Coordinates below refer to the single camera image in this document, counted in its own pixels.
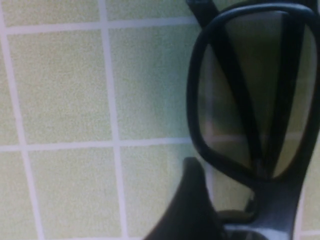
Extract black framed glasses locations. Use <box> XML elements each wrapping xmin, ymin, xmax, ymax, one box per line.
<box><xmin>185</xmin><ymin>0</ymin><xmax>320</xmax><ymax>240</ymax></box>

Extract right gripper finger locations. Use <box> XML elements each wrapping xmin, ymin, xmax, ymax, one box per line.
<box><xmin>143</xmin><ymin>156</ymin><xmax>226</xmax><ymax>240</ymax></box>

